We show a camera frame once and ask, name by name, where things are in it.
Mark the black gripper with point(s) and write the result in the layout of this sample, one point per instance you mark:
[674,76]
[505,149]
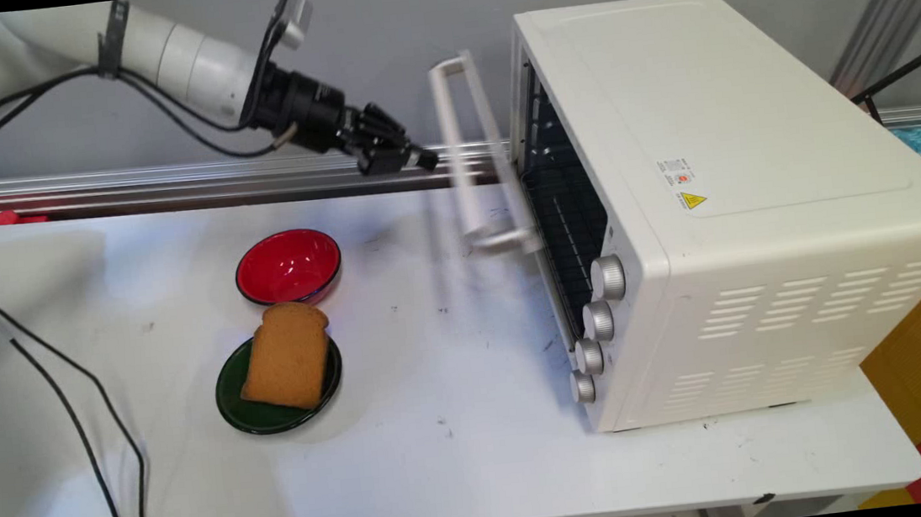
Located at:
[311,112]

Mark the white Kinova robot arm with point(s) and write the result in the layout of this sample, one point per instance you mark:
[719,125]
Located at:
[67,39]

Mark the red bowl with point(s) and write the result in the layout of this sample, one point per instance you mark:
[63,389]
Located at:
[288,265]

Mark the brown bread slice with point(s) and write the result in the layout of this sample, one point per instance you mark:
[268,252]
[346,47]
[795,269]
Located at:
[287,360]

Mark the silver oven knob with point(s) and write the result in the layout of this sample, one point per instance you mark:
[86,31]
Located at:
[583,387]
[609,278]
[589,356]
[599,320]

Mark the white label sticker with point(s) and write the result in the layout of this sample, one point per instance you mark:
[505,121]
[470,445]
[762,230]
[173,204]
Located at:
[677,172]

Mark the dark green plate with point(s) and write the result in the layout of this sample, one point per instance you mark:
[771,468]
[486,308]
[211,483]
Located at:
[239,398]

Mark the yellow warning sticker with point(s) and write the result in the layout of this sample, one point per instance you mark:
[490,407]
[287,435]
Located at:
[693,201]

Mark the white toaster oven body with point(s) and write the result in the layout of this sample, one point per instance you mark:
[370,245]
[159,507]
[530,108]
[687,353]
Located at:
[757,179]

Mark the black table edge clip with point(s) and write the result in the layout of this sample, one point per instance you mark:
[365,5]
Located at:
[763,499]

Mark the black metal stand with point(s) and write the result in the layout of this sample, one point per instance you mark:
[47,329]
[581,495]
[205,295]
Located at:
[915,67]

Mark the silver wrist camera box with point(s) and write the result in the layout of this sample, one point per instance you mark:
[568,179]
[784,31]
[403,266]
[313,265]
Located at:
[294,17]

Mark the aluminium rail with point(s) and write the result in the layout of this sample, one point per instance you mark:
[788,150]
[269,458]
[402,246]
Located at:
[166,185]

